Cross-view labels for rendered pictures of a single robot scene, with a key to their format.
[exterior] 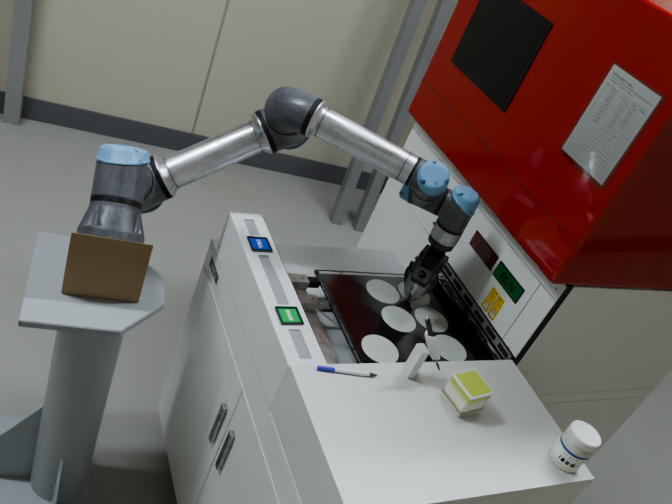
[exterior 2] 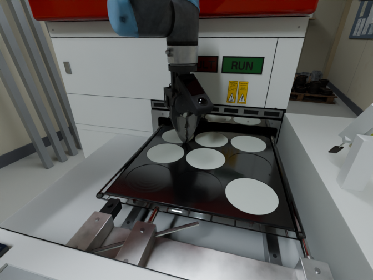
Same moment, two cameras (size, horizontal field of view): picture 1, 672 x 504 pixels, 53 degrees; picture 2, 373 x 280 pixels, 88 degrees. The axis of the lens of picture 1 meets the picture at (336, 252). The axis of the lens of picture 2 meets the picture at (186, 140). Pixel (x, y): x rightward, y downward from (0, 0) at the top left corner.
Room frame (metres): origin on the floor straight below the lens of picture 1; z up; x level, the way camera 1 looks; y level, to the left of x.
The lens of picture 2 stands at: (1.18, 0.09, 1.17)
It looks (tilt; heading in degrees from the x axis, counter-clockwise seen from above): 28 degrees down; 319
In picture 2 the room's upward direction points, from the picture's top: straight up
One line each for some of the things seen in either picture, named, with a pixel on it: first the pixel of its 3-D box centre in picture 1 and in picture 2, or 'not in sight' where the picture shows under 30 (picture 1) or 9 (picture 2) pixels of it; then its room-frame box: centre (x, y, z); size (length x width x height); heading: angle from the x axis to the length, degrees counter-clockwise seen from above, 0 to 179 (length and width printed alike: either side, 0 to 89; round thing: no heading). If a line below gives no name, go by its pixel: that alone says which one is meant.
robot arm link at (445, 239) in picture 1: (444, 233); (181, 55); (1.57, -0.24, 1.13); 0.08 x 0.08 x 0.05
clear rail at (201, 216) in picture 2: (339, 318); (188, 213); (1.36, -0.08, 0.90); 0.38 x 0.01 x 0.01; 35
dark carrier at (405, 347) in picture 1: (398, 319); (205, 158); (1.47, -0.23, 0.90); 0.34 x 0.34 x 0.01; 35
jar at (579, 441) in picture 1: (574, 446); not in sight; (1.14, -0.65, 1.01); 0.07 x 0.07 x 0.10
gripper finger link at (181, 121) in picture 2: (412, 283); (177, 126); (1.58, -0.23, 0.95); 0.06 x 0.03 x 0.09; 166
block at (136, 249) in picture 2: (302, 302); (135, 250); (1.36, 0.03, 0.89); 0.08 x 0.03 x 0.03; 125
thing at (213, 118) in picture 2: (457, 317); (210, 126); (1.60, -0.39, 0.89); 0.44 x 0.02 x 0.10; 35
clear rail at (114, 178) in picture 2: (371, 274); (140, 150); (1.61, -0.12, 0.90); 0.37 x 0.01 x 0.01; 125
